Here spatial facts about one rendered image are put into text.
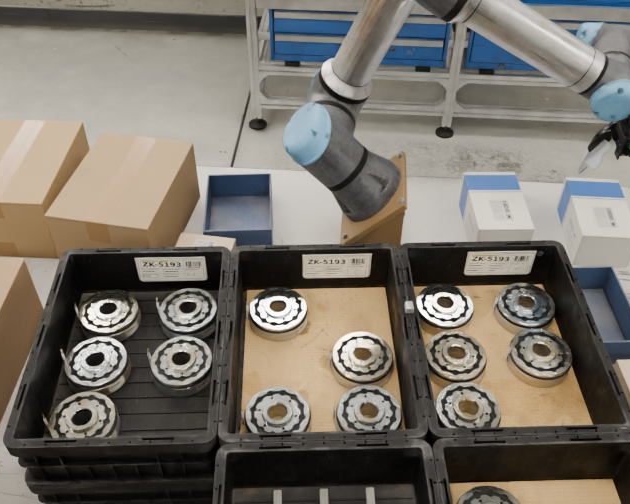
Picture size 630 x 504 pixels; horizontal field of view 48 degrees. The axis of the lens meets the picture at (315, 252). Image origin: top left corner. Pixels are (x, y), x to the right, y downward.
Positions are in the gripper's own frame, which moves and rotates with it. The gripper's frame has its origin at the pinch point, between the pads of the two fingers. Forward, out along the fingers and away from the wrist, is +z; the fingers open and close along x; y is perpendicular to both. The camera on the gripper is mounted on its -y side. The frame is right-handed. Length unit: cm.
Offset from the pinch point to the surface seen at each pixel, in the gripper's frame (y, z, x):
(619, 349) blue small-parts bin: 37.2, 13.3, -3.3
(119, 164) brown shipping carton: 2, 2, -107
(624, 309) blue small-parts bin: 26.9, 13.3, 0.0
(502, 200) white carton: -0.2, 9.3, -21.6
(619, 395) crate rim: 60, -4, -14
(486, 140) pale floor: -137, 89, 3
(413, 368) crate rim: 58, -5, -45
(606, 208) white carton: 0.8, 9.2, 1.0
